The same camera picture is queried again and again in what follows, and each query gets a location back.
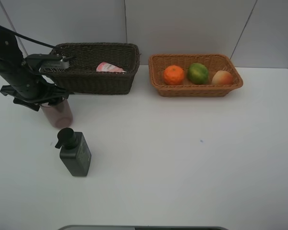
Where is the pink lotion bottle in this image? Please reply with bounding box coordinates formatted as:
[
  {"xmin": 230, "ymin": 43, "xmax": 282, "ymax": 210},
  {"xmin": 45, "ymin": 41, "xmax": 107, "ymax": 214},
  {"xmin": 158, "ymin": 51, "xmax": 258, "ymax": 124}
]
[{"xmin": 96, "ymin": 62, "xmax": 126, "ymax": 73}]

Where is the orange mandarin fruit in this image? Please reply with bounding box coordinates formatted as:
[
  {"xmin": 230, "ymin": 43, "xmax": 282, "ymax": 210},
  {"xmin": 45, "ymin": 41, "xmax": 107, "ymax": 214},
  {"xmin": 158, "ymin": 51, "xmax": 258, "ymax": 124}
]
[{"xmin": 163, "ymin": 65, "xmax": 185, "ymax": 85}]

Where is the black pump dispenser bottle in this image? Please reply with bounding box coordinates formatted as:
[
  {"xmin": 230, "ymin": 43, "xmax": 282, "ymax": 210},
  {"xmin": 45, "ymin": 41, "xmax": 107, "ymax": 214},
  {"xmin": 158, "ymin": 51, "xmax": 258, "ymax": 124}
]
[{"xmin": 55, "ymin": 127, "xmax": 92, "ymax": 177}]

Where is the green mango fruit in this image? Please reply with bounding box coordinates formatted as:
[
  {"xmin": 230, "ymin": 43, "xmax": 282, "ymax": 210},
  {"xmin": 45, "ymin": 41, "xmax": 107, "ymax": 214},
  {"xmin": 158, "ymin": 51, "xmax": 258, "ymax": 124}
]
[{"xmin": 187, "ymin": 63, "xmax": 209, "ymax": 85}]

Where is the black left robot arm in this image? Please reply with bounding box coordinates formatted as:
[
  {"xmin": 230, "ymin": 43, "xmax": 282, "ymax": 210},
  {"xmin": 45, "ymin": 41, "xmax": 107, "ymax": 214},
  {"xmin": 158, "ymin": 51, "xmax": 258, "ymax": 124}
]
[{"xmin": 0, "ymin": 26, "xmax": 70, "ymax": 111}]

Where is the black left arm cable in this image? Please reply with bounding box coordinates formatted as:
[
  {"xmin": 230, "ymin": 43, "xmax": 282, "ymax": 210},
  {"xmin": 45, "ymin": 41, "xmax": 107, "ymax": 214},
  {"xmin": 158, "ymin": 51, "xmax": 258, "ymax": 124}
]
[{"xmin": 0, "ymin": 21, "xmax": 79, "ymax": 62}]

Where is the dark brown wicker basket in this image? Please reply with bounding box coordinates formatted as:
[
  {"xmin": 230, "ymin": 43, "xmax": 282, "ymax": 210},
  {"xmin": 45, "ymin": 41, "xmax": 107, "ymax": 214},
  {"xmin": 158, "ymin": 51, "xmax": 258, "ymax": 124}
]
[{"xmin": 45, "ymin": 43, "xmax": 140, "ymax": 95}]

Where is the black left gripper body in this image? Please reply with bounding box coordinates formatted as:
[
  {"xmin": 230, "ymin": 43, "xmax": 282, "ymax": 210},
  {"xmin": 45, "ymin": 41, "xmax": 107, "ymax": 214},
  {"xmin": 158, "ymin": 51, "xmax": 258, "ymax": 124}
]
[{"xmin": 0, "ymin": 70, "xmax": 69, "ymax": 104}]

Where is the light orange wicker basket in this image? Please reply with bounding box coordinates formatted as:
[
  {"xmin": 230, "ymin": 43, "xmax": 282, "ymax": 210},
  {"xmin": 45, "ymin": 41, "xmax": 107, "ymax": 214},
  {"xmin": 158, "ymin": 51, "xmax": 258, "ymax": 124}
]
[{"xmin": 148, "ymin": 54, "xmax": 243, "ymax": 97}]

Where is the translucent pink plastic cup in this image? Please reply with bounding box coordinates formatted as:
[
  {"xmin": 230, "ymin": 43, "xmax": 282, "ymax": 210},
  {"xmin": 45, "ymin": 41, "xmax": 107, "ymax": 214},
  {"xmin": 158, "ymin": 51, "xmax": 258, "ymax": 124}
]
[{"xmin": 40, "ymin": 98, "xmax": 73, "ymax": 129}]

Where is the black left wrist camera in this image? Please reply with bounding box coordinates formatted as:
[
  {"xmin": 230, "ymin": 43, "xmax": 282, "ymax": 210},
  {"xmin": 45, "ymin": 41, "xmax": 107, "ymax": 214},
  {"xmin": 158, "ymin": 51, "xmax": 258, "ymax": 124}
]
[{"xmin": 24, "ymin": 54, "xmax": 70, "ymax": 72}]

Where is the red-yellow peach fruit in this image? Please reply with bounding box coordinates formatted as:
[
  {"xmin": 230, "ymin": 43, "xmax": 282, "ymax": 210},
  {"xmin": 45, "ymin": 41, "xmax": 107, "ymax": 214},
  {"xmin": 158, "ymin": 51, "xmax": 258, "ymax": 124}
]
[{"xmin": 211, "ymin": 70, "xmax": 233, "ymax": 85}]

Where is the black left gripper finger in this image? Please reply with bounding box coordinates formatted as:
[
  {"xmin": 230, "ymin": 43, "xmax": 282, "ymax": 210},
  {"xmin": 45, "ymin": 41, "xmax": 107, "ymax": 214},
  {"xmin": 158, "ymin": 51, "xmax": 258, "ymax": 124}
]
[
  {"xmin": 13, "ymin": 97, "xmax": 40, "ymax": 112},
  {"xmin": 48, "ymin": 97, "xmax": 65, "ymax": 105}
]

